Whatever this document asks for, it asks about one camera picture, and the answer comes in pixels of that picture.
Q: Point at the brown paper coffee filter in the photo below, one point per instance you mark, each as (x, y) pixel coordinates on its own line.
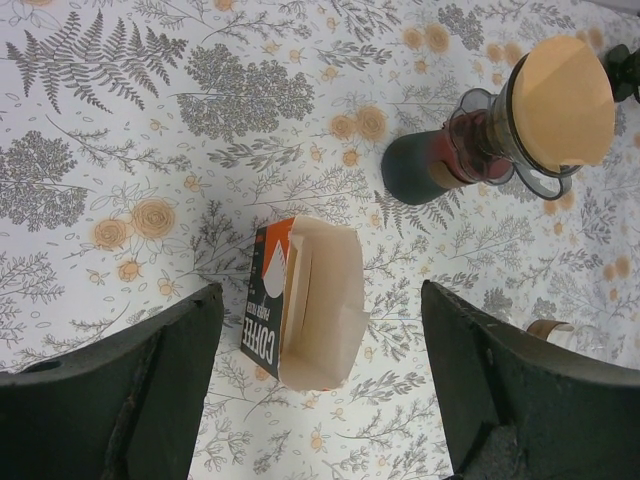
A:
(562, 105)

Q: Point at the orange coffee filter box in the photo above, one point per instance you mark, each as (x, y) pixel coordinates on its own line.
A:
(305, 315)

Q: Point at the floral patterned table mat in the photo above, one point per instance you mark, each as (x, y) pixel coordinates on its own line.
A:
(142, 142)

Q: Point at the green glass dripper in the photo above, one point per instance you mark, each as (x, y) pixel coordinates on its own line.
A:
(622, 69)

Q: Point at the brown tape roll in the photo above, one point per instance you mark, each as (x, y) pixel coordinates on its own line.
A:
(575, 340)

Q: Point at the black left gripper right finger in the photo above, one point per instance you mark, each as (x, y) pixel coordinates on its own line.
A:
(514, 406)

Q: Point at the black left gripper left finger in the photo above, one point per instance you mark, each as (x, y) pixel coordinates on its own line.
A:
(126, 407)

